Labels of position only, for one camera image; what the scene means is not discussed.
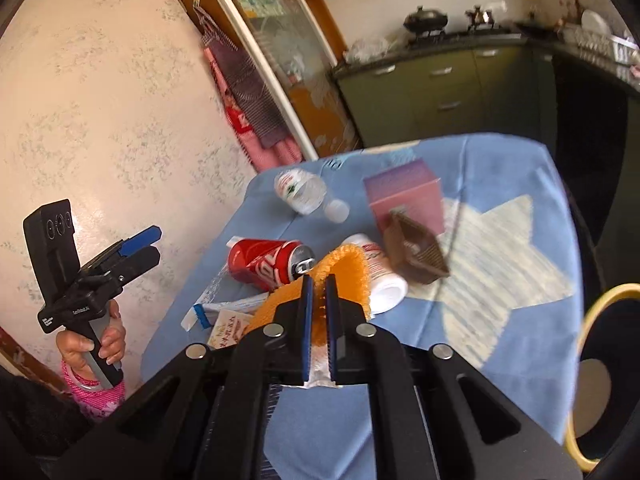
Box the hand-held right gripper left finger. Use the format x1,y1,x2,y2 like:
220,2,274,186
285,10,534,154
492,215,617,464
52,274,316,480

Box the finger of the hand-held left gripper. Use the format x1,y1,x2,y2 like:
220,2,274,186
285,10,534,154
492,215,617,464
117,246,161,283
120,226,162,256

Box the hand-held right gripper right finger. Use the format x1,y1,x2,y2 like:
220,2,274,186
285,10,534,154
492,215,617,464
324,274,586,480

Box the white plastic wrapper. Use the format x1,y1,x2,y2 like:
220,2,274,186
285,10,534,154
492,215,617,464
305,330,346,390

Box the orange knitted cloth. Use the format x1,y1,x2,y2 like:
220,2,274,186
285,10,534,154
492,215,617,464
245,243,373,346

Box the small printed paper packet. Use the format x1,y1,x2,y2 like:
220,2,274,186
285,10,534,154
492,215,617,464
206,310,257,350

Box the red soda can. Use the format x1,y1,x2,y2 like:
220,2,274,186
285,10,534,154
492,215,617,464
227,239,317,292

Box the brown woven basket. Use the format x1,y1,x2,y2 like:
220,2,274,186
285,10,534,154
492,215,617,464
382,211,451,286

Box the clear plastic bottle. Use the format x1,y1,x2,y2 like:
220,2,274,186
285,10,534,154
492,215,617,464
274,167,350,223

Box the pink cardboard box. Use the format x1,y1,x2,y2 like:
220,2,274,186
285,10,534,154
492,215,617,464
363,159,446,236

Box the person's left forearm pink sleeve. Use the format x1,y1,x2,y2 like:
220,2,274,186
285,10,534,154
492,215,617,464
60,360,126,421

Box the person's left hand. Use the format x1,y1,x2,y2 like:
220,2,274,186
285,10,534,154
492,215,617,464
56,300,127,376

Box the clear plastic film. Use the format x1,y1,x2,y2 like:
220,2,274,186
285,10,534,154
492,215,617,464
197,260,236,308

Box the dark cloth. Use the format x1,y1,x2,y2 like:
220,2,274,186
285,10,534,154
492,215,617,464
0,370,96,456

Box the pink checked towel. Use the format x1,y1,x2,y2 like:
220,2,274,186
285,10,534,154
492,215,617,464
210,55,303,171

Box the purple striped towel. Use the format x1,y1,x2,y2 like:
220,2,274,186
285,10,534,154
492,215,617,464
202,35,288,148

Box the blue star-print tablecloth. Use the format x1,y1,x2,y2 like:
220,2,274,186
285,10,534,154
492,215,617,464
140,132,586,480

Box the frosted glass door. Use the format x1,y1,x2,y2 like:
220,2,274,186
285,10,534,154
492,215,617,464
195,0,361,158

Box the green kitchen cabinets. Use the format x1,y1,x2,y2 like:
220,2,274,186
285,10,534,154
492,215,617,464
332,42,556,151

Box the clear plastic bag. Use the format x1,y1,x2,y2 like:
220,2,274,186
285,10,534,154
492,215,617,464
345,37,396,61

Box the black kitchen countertop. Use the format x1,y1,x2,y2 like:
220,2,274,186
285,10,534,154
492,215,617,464
332,30,640,86

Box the black wok with lid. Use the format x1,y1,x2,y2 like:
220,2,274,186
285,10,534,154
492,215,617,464
402,5,449,38

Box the small cooking pot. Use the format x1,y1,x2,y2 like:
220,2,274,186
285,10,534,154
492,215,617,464
464,6,496,31

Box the dish rack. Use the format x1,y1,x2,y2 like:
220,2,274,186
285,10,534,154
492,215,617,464
560,25,640,66

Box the white plate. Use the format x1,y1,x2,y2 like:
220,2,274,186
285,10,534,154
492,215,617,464
580,9,612,38

